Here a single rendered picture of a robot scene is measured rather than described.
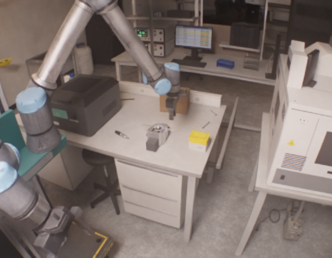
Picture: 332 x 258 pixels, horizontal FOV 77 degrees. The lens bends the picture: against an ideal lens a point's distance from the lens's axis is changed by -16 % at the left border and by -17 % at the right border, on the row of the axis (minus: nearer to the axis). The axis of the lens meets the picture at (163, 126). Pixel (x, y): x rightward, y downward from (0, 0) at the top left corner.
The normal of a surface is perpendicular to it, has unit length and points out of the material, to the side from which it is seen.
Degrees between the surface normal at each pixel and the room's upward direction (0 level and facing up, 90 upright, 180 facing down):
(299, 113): 90
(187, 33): 86
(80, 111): 90
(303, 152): 90
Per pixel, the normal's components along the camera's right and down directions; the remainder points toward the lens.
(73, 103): -0.30, -0.14
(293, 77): -0.37, 0.52
